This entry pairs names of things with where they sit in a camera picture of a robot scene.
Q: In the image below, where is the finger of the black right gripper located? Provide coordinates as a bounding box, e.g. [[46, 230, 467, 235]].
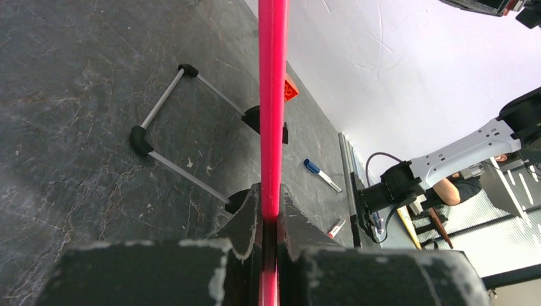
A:
[[440, 0, 526, 17]]

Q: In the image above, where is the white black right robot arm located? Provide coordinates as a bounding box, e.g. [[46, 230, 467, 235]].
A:
[[354, 1, 540, 220]]

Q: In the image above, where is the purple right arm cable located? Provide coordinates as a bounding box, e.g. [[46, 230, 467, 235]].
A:
[[365, 152, 404, 245]]

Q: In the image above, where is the red capped white marker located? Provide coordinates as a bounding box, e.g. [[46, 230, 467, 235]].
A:
[[327, 218, 346, 238]]

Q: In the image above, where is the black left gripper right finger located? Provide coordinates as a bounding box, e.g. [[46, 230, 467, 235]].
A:
[[278, 186, 490, 305]]

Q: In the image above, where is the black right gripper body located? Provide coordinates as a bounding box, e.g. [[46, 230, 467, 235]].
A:
[[515, 0, 540, 29]]

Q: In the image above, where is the pink framed whiteboard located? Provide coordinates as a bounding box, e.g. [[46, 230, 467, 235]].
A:
[[245, 0, 541, 306]]

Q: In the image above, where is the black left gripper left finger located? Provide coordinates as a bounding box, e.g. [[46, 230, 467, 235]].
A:
[[36, 184, 261, 305]]

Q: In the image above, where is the blue capped white marker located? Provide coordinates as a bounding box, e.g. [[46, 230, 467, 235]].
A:
[[303, 159, 342, 193]]

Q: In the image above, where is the metal whiteboard stand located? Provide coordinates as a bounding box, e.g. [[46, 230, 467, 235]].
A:
[[128, 64, 262, 214]]

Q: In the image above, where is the orange toy brick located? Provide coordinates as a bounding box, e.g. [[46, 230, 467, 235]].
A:
[[284, 73, 299, 102]]

